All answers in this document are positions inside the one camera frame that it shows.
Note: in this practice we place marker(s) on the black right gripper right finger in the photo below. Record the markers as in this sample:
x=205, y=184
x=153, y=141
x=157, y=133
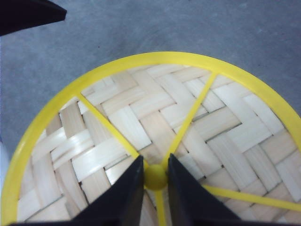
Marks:
x=195, y=205

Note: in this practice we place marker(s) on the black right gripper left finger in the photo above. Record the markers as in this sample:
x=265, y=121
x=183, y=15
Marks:
x=120, y=205

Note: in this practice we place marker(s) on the woven bamboo steamer lid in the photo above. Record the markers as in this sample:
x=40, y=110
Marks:
x=235, y=134

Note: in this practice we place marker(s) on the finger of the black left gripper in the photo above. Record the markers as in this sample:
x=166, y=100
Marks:
x=17, y=15

